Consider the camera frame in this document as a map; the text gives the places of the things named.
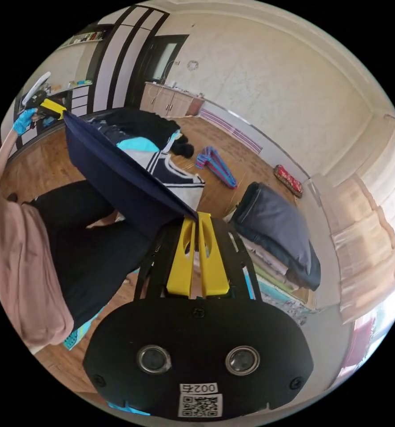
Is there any person's left forearm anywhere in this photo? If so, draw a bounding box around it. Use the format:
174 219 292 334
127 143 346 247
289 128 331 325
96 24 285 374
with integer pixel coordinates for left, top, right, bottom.
0 128 20 177

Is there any navy short sleeve shirt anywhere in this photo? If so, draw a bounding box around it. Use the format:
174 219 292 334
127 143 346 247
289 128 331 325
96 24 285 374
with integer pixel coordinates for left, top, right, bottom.
63 110 199 242

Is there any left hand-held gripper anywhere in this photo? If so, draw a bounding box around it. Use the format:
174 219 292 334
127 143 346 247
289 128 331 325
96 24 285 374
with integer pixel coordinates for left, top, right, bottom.
24 89 67 130

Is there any bed with printed sheet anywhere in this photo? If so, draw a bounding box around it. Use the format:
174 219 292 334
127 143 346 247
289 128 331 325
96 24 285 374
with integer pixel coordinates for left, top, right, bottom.
62 260 319 351

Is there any white desk with dark frame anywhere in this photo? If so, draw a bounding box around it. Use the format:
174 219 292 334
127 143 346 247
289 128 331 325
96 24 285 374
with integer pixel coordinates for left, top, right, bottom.
14 79 95 147

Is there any bunch of coloured hangers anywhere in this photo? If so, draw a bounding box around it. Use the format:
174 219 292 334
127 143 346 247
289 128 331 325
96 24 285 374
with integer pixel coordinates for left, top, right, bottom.
195 145 239 190

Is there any sheer cream curtain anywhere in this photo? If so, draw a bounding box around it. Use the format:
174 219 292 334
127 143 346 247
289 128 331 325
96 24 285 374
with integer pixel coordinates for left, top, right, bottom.
326 115 395 322

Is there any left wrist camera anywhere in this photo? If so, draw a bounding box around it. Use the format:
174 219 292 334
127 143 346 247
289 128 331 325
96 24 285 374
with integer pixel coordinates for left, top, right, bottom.
22 71 52 106

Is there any purple striped white mat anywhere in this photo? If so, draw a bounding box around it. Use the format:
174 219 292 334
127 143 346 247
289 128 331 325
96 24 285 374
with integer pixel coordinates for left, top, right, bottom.
198 106 263 155

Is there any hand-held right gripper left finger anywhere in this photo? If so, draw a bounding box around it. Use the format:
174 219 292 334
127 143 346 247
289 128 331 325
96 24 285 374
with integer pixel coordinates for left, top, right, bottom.
166 217 196 297

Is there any dark door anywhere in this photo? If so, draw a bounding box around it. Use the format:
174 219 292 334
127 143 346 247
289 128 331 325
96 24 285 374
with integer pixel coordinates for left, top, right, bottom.
140 34 190 85

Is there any dark and white wardrobe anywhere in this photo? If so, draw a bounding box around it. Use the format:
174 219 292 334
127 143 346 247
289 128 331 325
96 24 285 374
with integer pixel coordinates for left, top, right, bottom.
86 4 170 115

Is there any person's body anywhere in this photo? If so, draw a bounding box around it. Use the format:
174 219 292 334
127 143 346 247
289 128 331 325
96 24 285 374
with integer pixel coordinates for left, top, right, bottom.
0 169 171 348

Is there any red patterned cushion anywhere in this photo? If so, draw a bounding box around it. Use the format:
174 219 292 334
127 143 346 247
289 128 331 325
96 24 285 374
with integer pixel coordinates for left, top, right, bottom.
273 164 304 198

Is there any light wooden cupboard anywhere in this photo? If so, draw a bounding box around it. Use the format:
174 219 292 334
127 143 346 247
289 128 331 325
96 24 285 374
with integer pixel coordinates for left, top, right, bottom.
140 82 207 118

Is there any stack of folded quilts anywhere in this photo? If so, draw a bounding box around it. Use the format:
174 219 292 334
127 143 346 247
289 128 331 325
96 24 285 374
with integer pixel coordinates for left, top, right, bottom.
230 181 322 291

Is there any pile of clothes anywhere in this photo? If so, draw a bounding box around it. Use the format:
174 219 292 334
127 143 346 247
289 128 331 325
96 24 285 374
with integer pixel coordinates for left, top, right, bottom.
85 108 207 214

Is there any wall shelf with books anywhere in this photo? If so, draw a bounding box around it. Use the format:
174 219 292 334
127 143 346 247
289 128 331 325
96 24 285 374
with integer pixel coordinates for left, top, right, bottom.
55 28 114 51

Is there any person's left hand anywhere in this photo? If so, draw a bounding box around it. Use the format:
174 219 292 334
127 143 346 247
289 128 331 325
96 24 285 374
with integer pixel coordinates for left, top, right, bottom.
12 107 39 137

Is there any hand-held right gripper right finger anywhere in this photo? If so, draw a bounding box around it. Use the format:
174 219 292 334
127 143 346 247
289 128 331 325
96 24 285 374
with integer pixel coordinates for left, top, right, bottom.
197 211 231 298

